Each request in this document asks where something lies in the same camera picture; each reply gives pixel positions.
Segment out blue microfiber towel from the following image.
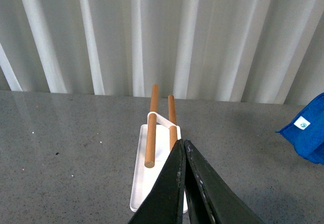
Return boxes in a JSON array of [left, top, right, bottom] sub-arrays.
[[278, 93, 323, 164]]

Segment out left wooden rack rod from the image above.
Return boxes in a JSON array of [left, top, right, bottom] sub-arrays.
[[144, 84, 158, 168]]

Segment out wooden rack rod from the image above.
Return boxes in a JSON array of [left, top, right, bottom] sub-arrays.
[[144, 84, 158, 168], [168, 95, 178, 150]]

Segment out white towel rack base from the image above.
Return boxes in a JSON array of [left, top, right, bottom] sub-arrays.
[[130, 124, 170, 212]]

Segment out white rack crossbar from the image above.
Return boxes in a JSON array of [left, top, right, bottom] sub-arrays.
[[147, 111, 178, 129]]

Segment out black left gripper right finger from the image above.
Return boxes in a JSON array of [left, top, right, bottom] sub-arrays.
[[184, 140, 263, 223]]

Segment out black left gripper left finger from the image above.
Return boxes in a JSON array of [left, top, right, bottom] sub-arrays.
[[129, 139, 186, 224]]

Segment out right wooden rack rod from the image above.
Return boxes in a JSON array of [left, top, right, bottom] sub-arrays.
[[168, 95, 178, 150]]

